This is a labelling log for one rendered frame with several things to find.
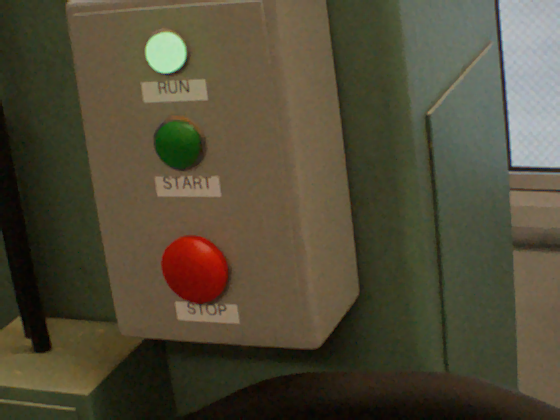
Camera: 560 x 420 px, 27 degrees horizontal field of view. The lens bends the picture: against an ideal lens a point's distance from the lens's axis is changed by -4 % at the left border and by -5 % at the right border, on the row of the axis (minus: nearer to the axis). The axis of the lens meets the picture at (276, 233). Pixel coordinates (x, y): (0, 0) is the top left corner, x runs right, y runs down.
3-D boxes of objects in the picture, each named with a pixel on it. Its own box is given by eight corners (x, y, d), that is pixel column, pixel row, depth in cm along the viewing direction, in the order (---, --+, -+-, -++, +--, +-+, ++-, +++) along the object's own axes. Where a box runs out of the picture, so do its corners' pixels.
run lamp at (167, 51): (150, 75, 50) (144, 29, 50) (193, 72, 50) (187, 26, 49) (143, 78, 50) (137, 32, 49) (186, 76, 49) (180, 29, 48)
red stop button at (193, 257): (173, 295, 54) (163, 231, 53) (236, 298, 53) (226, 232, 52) (163, 304, 53) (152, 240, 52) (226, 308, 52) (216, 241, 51)
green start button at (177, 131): (159, 169, 52) (152, 115, 51) (210, 169, 51) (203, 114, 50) (153, 174, 51) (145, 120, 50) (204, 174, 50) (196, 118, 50)
